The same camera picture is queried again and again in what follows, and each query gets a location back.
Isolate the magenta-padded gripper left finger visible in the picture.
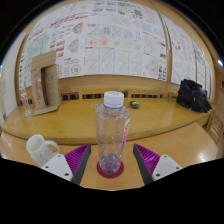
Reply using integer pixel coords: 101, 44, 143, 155
40, 143, 92, 185

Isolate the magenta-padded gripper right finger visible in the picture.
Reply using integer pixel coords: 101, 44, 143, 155
133, 143, 183, 186

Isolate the clear plastic water bottle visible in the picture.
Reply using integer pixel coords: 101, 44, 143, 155
95, 90, 132, 176

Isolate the flat round red coaster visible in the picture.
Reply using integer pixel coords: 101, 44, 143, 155
96, 160, 125, 179

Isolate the white cartoon-print mug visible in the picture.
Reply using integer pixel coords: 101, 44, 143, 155
25, 134, 60, 167

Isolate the small black object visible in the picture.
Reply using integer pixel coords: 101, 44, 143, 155
129, 100, 141, 110

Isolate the brown cardboard box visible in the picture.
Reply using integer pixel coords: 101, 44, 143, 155
29, 49, 63, 117

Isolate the black bag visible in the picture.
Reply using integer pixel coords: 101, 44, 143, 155
176, 78, 213, 114

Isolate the small clear bottle red label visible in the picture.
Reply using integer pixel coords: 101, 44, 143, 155
19, 81, 33, 118

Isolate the white standing air conditioner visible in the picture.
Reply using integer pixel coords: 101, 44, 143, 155
0, 41, 22, 118

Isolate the white wall poster with charts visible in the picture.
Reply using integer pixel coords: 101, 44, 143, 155
161, 14, 214, 98

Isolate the large wall poster with map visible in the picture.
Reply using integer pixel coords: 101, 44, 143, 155
18, 0, 168, 91

